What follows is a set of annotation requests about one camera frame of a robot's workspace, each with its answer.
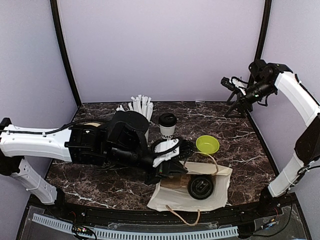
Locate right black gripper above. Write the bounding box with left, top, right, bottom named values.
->
left=225, top=79, right=276, bottom=118

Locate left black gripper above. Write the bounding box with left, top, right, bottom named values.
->
left=106, top=138, right=188, bottom=185

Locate cardboard two-cup carrier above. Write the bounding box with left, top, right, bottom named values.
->
left=160, top=174, right=191, bottom=189

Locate brown paper bag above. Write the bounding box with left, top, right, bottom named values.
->
left=147, top=151, right=233, bottom=227

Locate black coffee cup lid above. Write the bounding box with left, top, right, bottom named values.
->
left=187, top=175, right=215, bottom=200

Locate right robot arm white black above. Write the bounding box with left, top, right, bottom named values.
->
left=220, top=59, right=320, bottom=217

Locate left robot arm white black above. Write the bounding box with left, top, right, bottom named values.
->
left=0, top=111, right=193, bottom=218

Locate green bowl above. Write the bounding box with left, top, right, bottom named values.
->
left=195, top=135, right=220, bottom=155

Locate white cup holding straws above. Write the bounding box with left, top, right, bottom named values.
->
left=144, top=122, right=150, bottom=142

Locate bundle of wrapped white straws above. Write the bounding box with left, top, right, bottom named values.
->
left=116, top=94, right=154, bottom=122

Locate beige paper plate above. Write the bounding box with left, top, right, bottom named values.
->
left=84, top=122, right=102, bottom=127

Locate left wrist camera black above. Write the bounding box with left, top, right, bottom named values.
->
left=106, top=111, right=149, bottom=153

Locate black front rail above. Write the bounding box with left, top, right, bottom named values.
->
left=56, top=203, right=262, bottom=226

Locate right black frame post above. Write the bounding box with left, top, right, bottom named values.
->
left=247, top=0, right=273, bottom=86

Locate black frame post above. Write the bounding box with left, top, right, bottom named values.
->
left=49, top=0, right=82, bottom=108
left=247, top=0, right=273, bottom=86

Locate white slotted cable duct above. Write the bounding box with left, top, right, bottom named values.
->
left=31, top=213, right=239, bottom=240

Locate left black frame post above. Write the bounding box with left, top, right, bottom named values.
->
left=49, top=0, right=82, bottom=108

